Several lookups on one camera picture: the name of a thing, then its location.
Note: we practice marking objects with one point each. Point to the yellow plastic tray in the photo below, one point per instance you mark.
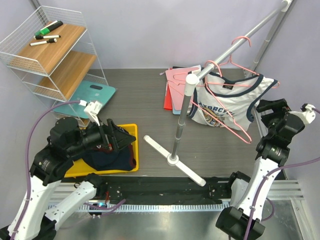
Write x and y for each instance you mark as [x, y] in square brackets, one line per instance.
[80, 168]

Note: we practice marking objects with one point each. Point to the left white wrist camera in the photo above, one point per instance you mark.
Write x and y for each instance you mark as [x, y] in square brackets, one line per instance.
[92, 109]

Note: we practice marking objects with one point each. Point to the black white marker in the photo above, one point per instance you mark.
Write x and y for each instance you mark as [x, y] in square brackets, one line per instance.
[41, 37]
[49, 41]

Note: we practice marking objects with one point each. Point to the white marker behind highlighter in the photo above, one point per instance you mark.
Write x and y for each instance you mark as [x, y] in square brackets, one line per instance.
[52, 23]

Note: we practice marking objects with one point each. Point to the navy maroon tank top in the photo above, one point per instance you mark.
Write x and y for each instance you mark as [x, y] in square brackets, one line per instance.
[102, 159]

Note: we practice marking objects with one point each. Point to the pink hanger of navy top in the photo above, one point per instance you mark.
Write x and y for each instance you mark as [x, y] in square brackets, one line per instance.
[222, 105]

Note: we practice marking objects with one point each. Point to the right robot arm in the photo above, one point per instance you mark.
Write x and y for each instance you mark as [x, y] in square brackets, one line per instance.
[242, 219]

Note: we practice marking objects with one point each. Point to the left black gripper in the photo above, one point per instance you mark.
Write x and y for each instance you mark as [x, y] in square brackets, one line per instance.
[114, 137]

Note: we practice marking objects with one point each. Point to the white wire wooden shelf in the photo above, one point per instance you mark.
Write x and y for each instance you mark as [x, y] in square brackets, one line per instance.
[53, 71]

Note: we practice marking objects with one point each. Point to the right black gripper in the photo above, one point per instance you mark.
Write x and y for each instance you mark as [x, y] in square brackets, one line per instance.
[280, 107]

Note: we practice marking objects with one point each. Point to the white navy tank top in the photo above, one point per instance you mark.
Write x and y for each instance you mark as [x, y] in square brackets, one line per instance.
[239, 103]

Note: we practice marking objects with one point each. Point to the black white marker upper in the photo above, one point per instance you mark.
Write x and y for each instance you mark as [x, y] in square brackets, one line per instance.
[41, 37]

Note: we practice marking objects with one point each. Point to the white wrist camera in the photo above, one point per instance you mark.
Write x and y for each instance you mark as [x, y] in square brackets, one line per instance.
[307, 114]
[92, 109]

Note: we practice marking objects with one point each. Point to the pink hanger of white top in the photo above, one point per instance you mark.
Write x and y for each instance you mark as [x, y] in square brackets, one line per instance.
[252, 82]

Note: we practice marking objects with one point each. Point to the silver clothes rack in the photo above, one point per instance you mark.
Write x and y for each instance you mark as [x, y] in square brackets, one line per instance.
[192, 80]

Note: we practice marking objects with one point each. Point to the black white marker lower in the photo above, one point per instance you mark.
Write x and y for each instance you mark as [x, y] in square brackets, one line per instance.
[49, 41]

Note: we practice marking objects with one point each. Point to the red folder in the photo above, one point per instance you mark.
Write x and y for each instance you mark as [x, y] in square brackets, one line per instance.
[167, 105]

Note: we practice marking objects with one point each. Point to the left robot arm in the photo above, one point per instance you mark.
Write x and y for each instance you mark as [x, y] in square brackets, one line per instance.
[67, 142]

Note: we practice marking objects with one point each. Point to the green highlighter marker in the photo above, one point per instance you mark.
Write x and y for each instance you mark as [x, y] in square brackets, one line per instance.
[49, 29]

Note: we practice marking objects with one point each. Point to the teal bathroom scale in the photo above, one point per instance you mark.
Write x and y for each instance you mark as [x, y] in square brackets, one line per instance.
[89, 92]

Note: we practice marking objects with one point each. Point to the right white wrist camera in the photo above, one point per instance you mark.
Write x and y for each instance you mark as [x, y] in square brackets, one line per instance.
[307, 114]

